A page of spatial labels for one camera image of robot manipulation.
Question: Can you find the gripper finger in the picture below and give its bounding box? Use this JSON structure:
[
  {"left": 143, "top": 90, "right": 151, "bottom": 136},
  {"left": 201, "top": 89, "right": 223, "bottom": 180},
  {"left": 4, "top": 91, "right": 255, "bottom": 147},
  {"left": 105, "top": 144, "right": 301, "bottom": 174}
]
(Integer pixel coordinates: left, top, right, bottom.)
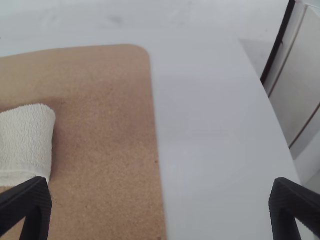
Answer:
[
  {"left": 268, "top": 176, "right": 320, "bottom": 240},
  {"left": 0, "top": 176, "right": 53, "bottom": 240}
]

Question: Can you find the pale towel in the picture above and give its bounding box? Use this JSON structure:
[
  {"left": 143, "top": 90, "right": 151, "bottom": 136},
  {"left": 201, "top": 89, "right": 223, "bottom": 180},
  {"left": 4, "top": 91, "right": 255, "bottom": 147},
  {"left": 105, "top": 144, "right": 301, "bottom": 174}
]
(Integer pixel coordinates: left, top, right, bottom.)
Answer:
[{"left": 0, "top": 103, "right": 56, "bottom": 188}]

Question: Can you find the cork mat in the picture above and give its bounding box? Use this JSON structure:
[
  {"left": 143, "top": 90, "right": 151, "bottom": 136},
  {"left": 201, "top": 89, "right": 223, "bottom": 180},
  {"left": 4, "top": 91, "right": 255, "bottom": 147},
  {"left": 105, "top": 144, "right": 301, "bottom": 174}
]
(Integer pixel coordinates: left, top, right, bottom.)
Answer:
[{"left": 0, "top": 44, "right": 168, "bottom": 240}]

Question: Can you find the white cabinet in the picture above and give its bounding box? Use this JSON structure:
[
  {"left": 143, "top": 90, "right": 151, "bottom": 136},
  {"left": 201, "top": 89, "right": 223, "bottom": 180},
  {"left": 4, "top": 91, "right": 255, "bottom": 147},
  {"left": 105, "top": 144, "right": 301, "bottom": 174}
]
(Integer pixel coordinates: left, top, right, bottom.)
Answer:
[{"left": 259, "top": 0, "right": 320, "bottom": 186}]

